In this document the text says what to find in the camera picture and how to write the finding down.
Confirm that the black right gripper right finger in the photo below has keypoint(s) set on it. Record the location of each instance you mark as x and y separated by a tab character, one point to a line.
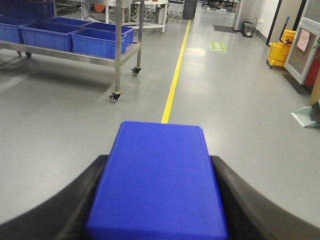
252	216

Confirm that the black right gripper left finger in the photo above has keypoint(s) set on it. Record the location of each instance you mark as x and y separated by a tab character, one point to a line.
63	216

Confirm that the small blue box part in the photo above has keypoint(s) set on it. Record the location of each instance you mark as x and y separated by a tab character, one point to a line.
158	184

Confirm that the yellow mop bucket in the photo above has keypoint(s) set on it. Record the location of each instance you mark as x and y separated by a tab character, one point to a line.
278	51

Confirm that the stainless steel cart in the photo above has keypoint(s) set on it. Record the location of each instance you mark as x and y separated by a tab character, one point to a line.
15	13

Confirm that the green floor sign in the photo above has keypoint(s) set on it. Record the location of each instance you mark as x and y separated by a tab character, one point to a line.
216	46

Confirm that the blue plastic bin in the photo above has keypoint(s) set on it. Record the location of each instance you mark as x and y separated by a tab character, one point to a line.
95	42
50	35

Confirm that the steel trash can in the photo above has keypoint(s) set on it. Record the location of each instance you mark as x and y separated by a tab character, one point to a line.
248	29

